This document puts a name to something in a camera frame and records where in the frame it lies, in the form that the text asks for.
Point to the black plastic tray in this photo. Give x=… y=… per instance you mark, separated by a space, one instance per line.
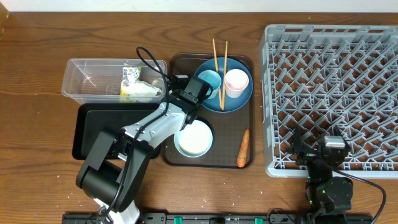
x=94 y=117

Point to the dark blue plate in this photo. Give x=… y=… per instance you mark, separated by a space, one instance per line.
x=231 y=104

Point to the wooden chopstick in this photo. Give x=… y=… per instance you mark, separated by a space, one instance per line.
x=217 y=71
x=224 y=76

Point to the brown serving tray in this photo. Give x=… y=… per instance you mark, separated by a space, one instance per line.
x=227 y=129

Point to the grey dishwasher rack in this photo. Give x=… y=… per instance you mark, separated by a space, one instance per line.
x=324 y=77

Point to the light blue rice bowl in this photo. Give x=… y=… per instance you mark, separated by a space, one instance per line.
x=194 y=140

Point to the clear plastic bin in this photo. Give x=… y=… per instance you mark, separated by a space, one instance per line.
x=98 y=80

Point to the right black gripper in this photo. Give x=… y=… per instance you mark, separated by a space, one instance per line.
x=307 y=154

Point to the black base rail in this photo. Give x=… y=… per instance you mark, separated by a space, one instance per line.
x=279 y=218

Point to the light blue cup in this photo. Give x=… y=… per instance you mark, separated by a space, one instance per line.
x=214 y=79

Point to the pink cup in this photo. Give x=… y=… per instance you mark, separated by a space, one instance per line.
x=236 y=82

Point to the white tissue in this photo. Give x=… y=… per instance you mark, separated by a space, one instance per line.
x=140 y=88

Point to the right wooden chopstick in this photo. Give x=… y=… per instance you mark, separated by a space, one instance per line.
x=224 y=76

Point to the left wooden chopstick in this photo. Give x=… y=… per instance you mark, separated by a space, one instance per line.
x=217 y=71

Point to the green snack wrapper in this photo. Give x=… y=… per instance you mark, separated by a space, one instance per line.
x=130 y=75

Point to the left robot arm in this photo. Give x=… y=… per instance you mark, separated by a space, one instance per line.
x=114 y=169

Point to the orange carrot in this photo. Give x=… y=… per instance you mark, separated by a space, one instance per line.
x=243 y=150

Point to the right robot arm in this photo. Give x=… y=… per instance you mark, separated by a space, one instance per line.
x=330 y=196

